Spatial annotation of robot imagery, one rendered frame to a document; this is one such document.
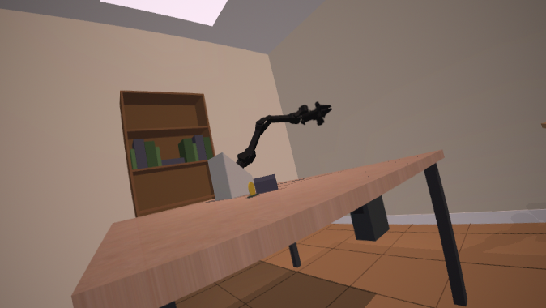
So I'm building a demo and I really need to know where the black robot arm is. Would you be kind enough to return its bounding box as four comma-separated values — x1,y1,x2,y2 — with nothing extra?
236,105,311,168

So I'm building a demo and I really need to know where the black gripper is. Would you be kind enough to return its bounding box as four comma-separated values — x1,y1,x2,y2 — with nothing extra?
309,101,332,123

